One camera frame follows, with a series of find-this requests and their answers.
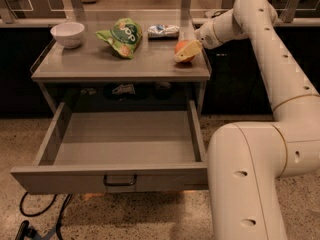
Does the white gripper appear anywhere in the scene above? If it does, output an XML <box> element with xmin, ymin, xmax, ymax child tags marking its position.
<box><xmin>183</xmin><ymin>20</ymin><xmax>222</xmax><ymax>57</ymax></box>

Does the orange fruit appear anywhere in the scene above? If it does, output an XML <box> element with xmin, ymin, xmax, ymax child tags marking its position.
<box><xmin>174</xmin><ymin>40</ymin><xmax>194</xmax><ymax>63</ymax></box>

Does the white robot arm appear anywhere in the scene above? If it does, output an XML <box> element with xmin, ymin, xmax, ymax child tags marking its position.
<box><xmin>174</xmin><ymin>0</ymin><xmax>320</xmax><ymax>240</ymax></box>

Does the open grey top drawer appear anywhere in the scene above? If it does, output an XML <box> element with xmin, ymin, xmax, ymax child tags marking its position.
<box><xmin>11</xmin><ymin>101</ymin><xmax>208</xmax><ymax>194</ymax></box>

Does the silver blue snack packet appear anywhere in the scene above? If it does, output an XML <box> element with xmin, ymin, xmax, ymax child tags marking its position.
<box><xmin>147</xmin><ymin>24</ymin><xmax>179</xmax><ymax>39</ymax></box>

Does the green chip bag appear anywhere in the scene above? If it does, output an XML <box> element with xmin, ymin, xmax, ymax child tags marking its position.
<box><xmin>96</xmin><ymin>18</ymin><xmax>143</xmax><ymax>59</ymax></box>

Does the grey metal cabinet table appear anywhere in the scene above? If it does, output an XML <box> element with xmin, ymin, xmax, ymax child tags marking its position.
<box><xmin>32</xmin><ymin>9</ymin><xmax>211</xmax><ymax>110</ymax></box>

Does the white ceramic bowl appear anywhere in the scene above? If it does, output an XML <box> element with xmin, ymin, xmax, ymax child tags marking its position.
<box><xmin>50</xmin><ymin>22</ymin><xmax>85</xmax><ymax>49</ymax></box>

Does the black plug on floor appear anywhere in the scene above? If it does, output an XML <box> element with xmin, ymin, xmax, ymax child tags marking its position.
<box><xmin>15</xmin><ymin>220</ymin><xmax>36</xmax><ymax>240</ymax></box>

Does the black drawer handle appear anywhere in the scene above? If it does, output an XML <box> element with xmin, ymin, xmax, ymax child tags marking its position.
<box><xmin>103</xmin><ymin>175</ymin><xmax>137</xmax><ymax>187</ymax></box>

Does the black floor cable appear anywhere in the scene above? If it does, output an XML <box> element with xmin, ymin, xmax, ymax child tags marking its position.
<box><xmin>19</xmin><ymin>191</ymin><xmax>74</xmax><ymax>240</ymax></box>

